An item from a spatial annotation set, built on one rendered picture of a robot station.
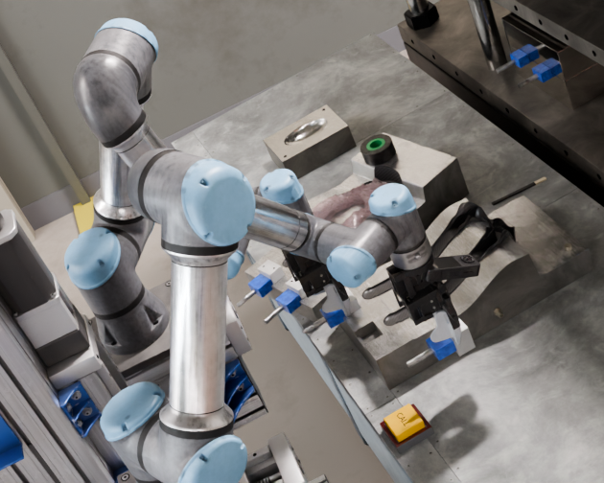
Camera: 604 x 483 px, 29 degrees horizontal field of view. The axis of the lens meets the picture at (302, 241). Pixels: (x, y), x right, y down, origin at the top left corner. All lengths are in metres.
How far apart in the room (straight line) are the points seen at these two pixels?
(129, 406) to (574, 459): 0.80
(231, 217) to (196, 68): 3.23
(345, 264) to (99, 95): 0.52
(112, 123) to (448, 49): 1.56
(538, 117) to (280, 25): 2.09
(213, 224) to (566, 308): 0.99
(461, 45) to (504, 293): 1.18
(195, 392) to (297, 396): 1.91
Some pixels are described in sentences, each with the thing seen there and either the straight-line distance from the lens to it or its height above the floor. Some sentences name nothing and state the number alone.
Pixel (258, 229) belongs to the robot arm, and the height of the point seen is 1.37.
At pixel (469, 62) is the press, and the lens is 3.36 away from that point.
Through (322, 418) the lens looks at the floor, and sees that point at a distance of 3.60.
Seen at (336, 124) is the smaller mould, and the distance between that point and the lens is 3.14.
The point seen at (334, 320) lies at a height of 0.89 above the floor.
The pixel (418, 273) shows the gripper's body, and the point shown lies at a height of 1.14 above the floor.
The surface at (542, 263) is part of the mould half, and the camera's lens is 2.49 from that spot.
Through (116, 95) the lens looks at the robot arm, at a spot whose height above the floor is 1.59.
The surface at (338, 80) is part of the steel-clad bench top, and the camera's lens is 3.47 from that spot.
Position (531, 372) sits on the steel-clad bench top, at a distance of 2.36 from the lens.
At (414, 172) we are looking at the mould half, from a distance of 2.78.
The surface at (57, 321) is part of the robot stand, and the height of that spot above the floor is 1.33.
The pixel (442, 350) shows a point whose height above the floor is 0.94.
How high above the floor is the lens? 2.47
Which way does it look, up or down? 35 degrees down
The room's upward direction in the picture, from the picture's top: 25 degrees counter-clockwise
